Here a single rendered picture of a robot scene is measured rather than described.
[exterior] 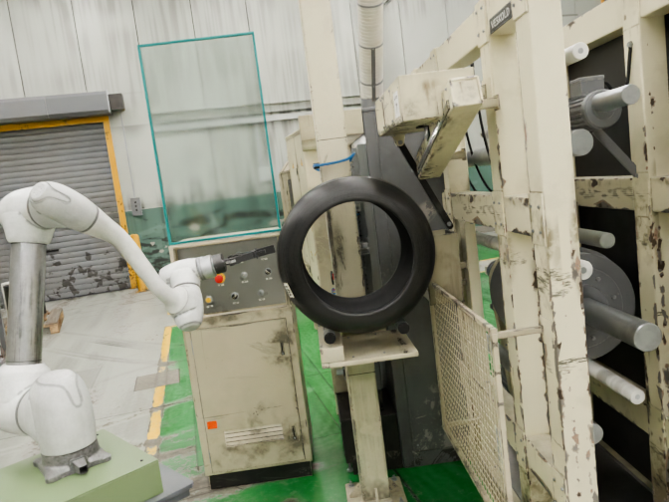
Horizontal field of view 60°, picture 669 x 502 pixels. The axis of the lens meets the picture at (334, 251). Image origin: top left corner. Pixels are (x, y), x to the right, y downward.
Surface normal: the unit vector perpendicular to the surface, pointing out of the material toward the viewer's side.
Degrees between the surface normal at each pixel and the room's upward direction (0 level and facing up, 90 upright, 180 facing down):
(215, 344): 90
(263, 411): 90
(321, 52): 90
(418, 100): 90
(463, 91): 72
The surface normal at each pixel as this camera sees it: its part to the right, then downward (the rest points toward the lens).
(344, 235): 0.05, 0.11
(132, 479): 0.70, 0.00
